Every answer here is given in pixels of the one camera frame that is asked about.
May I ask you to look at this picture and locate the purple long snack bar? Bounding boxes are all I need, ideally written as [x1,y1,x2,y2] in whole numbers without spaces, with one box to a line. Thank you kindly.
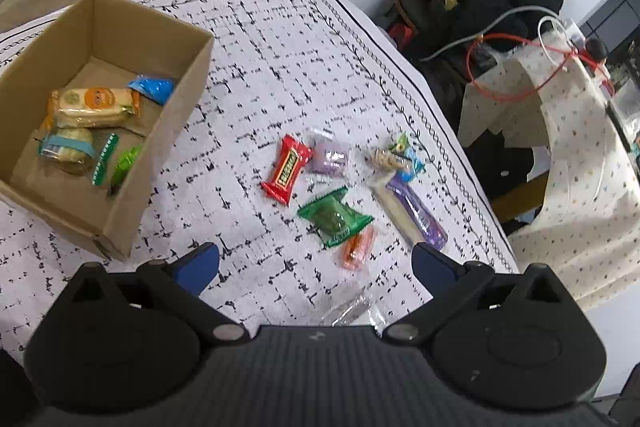
[370,172,448,251]

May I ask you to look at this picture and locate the orange sausage snack packet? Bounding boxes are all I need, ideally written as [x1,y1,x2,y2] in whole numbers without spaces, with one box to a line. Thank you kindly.
[342,225,378,271]

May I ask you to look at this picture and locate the green snack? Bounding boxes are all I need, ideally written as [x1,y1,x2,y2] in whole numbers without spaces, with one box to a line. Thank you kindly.
[297,186,374,248]

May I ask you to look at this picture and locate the red candy bar wrapper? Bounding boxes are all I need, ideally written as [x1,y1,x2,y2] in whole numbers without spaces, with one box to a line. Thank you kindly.
[260,134,314,206]

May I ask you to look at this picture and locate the blue snack packet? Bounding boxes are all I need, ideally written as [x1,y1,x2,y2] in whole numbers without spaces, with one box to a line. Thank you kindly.
[127,75,175,106]

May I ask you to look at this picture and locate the clear plastic wrapper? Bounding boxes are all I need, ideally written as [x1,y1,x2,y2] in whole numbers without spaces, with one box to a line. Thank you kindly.
[319,286,387,331]

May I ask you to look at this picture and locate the green candy packet in box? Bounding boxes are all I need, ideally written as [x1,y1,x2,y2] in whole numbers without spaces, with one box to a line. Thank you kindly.
[108,145,142,196]

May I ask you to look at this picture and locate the mixed nuts snack packet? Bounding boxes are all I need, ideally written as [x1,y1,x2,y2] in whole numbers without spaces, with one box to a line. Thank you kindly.
[370,132,425,183]

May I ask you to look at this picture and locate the cream dotted cloth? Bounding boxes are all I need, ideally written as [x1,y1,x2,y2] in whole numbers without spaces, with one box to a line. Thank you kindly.
[458,30,639,310]

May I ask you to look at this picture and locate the green striped snack strip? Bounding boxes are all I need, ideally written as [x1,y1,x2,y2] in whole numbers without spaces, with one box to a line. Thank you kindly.
[92,132,119,186]

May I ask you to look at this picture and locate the clear cracker packet blue band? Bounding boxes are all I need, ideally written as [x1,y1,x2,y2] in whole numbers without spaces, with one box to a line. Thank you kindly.
[38,128,96,176]

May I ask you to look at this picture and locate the purple square snack packet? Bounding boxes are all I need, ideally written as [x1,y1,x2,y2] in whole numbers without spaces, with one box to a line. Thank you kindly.
[310,129,350,178]

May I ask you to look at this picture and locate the white patterned bed blanket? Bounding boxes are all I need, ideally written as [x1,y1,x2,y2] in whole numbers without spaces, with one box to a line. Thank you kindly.
[0,0,522,358]

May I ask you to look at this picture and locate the brown cardboard box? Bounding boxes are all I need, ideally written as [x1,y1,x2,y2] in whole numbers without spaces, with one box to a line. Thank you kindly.
[1,0,214,260]

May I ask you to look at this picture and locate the grey cable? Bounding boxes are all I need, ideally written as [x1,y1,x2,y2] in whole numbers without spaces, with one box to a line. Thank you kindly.
[418,5,559,62]

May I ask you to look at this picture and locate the red cable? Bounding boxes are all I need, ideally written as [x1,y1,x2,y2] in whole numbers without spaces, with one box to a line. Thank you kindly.
[465,32,614,104]

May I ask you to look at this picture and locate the white cable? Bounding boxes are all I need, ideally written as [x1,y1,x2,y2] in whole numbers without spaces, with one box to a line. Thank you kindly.
[537,15,584,76]

